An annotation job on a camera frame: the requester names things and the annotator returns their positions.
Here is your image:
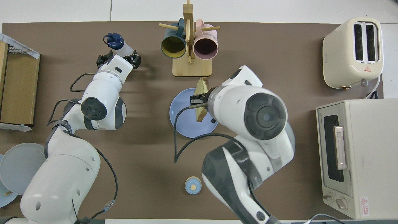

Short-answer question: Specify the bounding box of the white toaster oven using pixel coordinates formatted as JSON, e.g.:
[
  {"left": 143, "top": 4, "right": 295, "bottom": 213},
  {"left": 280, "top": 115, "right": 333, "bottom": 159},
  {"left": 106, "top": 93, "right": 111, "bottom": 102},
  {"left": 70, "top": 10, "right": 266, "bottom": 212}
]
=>
[{"left": 316, "top": 99, "right": 398, "bottom": 220}]

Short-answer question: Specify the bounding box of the brown table mat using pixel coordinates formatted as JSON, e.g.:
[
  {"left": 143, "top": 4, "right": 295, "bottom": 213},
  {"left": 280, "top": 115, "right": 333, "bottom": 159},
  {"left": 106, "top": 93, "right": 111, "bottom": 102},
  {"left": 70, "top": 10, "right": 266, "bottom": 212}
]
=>
[{"left": 0, "top": 21, "right": 384, "bottom": 220}]

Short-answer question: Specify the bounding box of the grey plate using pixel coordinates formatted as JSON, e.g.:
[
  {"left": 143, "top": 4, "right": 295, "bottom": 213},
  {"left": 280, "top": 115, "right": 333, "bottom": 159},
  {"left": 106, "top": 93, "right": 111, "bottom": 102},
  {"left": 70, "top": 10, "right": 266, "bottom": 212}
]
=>
[{"left": 0, "top": 142, "right": 47, "bottom": 196}]

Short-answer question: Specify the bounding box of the white toaster cord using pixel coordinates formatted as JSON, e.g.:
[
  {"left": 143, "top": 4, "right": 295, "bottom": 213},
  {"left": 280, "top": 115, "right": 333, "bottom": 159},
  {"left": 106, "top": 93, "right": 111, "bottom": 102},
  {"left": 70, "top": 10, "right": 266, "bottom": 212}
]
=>
[{"left": 362, "top": 75, "right": 382, "bottom": 100}]

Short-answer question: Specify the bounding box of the patterned white cloth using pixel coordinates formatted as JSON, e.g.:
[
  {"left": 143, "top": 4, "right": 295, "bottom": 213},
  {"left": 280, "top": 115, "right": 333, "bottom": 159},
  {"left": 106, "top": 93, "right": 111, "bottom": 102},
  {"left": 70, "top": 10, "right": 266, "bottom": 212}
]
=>
[
  {"left": 0, "top": 123, "right": 33, "bottom": 132},
  {"left": 0, "top": 34, "right": 40, "bottom": 59}
]

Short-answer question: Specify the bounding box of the wooden mug tree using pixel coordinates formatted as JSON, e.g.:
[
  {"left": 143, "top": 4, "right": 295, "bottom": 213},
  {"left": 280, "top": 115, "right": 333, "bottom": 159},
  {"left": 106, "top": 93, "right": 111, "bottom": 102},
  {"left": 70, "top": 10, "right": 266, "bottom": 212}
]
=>
[{"left": 159, "top": 0, "right": 221, "bottom": 77}]

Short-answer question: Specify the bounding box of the black wire basket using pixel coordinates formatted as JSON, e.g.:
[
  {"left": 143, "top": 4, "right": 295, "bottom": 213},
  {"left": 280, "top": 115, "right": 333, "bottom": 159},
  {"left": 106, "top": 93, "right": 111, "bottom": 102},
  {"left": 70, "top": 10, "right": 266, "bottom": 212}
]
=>
[{"left": 7, "top": 44, "right": 30, "bottom": 55}]

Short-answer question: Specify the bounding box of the blue round plate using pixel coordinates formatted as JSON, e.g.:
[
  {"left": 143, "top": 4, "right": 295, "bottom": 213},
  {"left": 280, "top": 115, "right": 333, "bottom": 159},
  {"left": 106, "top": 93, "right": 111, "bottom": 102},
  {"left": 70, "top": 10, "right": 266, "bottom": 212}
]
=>
[{"left": 169, "top": 88, "right": 219, "bottom": 139}]

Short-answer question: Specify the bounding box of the blue service bell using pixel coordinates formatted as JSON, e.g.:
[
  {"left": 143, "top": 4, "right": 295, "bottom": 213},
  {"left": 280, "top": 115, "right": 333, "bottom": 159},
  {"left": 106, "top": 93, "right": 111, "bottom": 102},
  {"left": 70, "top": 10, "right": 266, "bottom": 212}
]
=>
[{"left": 185, "top": 176, "right": 202, "bottom": 195}]

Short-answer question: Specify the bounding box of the cream two-slot toaster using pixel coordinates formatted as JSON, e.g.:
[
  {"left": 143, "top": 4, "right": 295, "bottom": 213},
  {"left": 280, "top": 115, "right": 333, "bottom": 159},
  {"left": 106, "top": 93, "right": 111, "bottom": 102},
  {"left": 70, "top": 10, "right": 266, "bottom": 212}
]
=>
[{"left": 322, "top": 17, "right": 384, "bottom": 91}]

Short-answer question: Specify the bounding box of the teal mug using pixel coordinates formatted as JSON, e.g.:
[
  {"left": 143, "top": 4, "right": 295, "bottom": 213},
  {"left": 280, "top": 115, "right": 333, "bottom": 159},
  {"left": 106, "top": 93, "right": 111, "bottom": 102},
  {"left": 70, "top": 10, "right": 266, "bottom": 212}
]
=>
[{"left": 160, "top": 18, "right": 187, "bottom": 59}]

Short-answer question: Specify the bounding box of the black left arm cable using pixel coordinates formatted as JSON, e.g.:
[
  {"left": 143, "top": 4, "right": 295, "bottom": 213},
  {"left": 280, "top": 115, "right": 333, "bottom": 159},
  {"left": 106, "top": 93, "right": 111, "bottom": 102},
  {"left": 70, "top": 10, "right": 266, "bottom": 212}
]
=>
[{"left": 45, "top": 72, "right": 119, "bottom": 224}]

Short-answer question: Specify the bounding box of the wooden two-tier shelf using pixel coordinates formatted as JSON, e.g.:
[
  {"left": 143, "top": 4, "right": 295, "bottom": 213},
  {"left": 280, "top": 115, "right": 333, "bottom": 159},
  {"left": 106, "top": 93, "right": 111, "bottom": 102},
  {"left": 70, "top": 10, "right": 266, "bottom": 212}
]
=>
[{"left": 0, "top": 40, "right": 40, "bottom": 125}]

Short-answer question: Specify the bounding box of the toasted bread slice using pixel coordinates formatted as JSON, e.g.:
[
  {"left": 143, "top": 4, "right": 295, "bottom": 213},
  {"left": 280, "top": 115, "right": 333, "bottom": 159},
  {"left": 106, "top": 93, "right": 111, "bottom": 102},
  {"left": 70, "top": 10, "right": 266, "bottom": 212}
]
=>
[{"left": 194, "top": 78, "right": 209, "bottom": 123}]

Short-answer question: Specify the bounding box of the white bottle navy cap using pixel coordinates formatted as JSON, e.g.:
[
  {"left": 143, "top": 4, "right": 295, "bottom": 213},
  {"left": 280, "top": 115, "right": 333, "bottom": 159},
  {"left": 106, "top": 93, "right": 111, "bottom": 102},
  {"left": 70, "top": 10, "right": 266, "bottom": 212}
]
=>
[{"left": 103, "top": 33, "right": 137, "bottom": 59}]

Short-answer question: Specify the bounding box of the pink mug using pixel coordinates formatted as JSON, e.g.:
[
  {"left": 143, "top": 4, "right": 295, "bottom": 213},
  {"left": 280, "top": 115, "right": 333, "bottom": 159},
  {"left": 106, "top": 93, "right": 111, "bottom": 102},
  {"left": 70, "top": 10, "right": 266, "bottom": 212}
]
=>
[{"left": 193, "top": 19, "right": 219, "bottom": 60}]

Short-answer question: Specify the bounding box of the light blue plate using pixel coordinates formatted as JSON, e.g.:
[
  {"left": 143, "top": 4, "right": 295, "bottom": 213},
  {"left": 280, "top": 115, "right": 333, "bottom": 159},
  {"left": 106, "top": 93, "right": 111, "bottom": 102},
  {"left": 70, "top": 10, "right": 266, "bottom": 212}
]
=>
[{"left": 0, "top": 154, "right": 19, "bottom": 208}]

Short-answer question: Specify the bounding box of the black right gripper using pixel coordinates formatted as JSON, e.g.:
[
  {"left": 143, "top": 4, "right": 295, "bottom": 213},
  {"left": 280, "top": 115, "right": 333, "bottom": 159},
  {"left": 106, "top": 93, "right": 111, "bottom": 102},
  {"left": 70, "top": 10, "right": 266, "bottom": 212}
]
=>
[{"left": 190, "top": 90, "right": 212, "bottom": 106}]

